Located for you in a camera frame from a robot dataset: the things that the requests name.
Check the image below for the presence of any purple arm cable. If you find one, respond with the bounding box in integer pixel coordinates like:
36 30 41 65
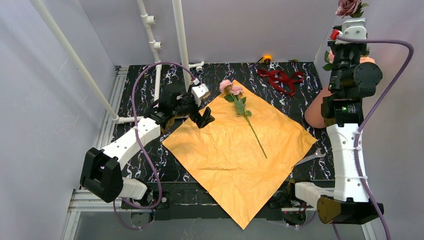
331 34 415 240
112 62 200 231

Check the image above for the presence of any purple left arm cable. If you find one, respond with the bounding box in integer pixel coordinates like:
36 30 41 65
112 62 200 231

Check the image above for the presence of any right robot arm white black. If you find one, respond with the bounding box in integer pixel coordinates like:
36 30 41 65
293 40 385 225

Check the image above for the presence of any orange wrapping paper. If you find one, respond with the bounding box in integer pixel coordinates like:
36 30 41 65
162 89 316 229

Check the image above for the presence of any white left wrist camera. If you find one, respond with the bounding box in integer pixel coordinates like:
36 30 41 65
190 78 211 107

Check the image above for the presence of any dark red ribbon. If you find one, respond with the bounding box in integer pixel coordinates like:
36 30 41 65
256 69 305 97

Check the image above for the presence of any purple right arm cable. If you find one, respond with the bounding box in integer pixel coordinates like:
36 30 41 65
331 34 415 240

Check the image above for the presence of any white PVC pipe frame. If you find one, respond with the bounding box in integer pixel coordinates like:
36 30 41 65
30 0 206 125

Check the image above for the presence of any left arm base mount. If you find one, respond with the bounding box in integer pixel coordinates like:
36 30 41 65
121 190 171 225

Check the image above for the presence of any pink cylindrical vase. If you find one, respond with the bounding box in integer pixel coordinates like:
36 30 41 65
304 84 332 129

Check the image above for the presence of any yellow round button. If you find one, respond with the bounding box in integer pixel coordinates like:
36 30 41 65
257 54 273 64

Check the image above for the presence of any silver wrench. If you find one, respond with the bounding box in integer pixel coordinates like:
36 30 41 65
294 148 327 166

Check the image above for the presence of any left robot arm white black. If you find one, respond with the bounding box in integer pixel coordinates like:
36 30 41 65
79 83 214 203

